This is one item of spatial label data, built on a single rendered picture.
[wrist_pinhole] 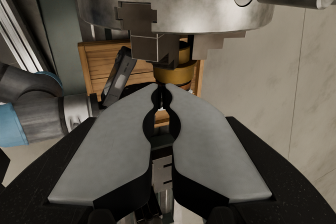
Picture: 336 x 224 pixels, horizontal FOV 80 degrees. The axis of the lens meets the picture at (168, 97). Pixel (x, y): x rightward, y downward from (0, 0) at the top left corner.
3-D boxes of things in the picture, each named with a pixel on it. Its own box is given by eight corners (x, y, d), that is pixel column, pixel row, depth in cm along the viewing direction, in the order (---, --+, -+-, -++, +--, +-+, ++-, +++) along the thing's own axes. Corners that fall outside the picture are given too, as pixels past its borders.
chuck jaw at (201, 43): (197, -4, 33) (263, -4, 35) (189, -6, 37) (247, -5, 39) (192, 61, 39) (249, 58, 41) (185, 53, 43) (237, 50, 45)
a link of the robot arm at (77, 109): (64, 88, 39) (61, 111, 32) (89, 85, 40) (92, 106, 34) (72, 120, 43) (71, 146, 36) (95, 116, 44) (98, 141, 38)
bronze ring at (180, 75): (159, 55, 34) (160, 101, 38) (207, 48, 37) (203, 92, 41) (143, 40, 41) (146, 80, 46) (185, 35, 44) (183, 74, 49)
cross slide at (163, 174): (85, 167, 65) (85, 179, 61) (203, 137, 78) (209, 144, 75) (94, 202, 74) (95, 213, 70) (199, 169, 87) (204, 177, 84)
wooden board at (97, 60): (77, 42, 52) (77, 46, 49) (200, 33, 64) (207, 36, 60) (96, 133, 67) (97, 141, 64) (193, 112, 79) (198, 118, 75)
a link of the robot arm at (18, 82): (16, 56, 44) (-1, 76, 35) (69, 76, 50) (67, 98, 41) (4, 86, 46) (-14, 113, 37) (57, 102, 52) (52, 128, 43)
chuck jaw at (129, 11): (155, -4, 33) (116, 2, 23) (185, -3, 31) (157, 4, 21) (156, 61, 38) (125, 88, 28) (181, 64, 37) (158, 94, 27)
